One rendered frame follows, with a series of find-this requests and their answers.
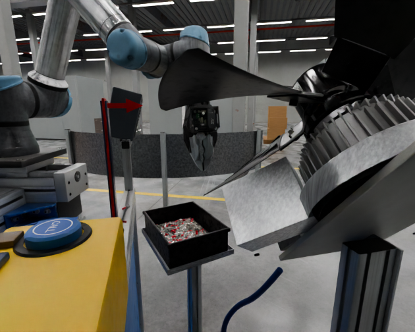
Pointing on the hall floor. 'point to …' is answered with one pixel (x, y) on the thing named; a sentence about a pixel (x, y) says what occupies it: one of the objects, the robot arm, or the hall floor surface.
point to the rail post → (138, 274)
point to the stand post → (362, 285)
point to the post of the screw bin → (194, 299)
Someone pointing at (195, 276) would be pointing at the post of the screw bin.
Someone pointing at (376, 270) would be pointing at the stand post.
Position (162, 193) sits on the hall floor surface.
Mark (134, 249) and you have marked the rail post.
